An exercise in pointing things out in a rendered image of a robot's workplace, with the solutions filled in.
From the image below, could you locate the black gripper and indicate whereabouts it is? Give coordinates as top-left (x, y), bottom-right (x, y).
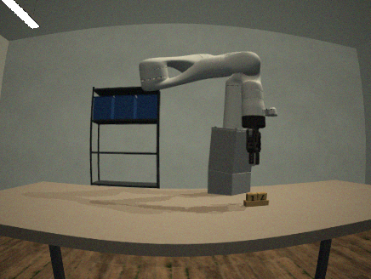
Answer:
top-left (242, 116), bottom-right (265, 166)

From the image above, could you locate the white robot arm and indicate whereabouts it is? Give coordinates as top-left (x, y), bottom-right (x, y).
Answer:
top-left (139, 52), bottom-right (277, 129)

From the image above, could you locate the tan calendar cube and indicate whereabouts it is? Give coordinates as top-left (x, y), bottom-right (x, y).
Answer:
top-left (256, 192), bottom-right (267, 201)
top-left (246, 192), bottom-right (257, 202)

